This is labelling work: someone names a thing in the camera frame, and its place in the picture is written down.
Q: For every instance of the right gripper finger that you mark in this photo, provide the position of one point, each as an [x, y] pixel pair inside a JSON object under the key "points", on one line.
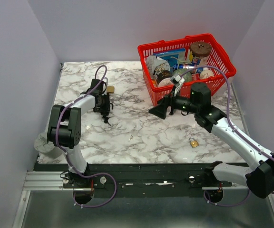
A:
{"points": [[159, 111], [165, 101]]}

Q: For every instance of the black label cup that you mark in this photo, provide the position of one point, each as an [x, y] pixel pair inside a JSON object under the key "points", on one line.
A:
{"points": [[163, 78]]}

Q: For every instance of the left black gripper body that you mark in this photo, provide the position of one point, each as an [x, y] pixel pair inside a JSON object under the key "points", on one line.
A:
{"points": [[104, 106]]}

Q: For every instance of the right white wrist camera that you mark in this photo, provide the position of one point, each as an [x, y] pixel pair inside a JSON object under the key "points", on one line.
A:
{"points": [[178, 82]]}

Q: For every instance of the white snack bag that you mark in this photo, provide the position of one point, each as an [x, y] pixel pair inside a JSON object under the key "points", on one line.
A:
{"points": [[156, 64]]}

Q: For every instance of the large brass padlock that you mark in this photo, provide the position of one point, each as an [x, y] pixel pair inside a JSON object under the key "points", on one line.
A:
{"points": [[109, 88]]}

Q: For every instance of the blue book box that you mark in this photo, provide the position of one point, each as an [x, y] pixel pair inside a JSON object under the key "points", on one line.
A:
{"points": [[173, 57]]}

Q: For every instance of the small brass padlock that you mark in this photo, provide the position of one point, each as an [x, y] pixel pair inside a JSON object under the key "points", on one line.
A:
{"points": [[193, 142]]}

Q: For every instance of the grey tape roll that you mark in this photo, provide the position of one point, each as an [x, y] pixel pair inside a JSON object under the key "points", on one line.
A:
{"points": [[45, 147]]}

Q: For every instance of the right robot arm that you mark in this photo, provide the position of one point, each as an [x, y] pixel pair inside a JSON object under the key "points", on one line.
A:
{"points": [[258, 175]]}

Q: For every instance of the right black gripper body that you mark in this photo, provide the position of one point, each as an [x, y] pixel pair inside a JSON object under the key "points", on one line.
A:
{"points": [[177, 103]]}

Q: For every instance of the brown lid canister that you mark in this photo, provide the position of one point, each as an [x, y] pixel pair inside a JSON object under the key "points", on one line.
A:
{"points": [[199, 53]]}

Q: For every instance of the white round bottle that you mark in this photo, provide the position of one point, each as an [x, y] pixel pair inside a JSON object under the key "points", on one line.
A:
{"points": [[206, 73]]}

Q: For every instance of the aluminium frame rail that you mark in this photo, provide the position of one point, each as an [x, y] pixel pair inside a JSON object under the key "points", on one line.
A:
{"points": [[36, 181]]}

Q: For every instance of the black headed key bunch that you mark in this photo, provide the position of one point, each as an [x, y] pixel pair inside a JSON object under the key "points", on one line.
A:
{"points": [[106, 119]]}

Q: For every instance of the blue soda can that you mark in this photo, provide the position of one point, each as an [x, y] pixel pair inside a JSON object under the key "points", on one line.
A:
{"points": [[192, 67]]}

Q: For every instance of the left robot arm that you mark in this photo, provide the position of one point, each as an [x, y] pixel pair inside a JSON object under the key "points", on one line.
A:
{"points": [[64, 128]]}

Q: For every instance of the green melon ball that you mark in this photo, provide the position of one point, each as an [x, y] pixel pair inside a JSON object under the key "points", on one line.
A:
{"points": [[187, 76]]}

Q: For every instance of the red soda can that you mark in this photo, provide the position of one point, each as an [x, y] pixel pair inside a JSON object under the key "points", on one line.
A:
{"points": [[195, 77]]}

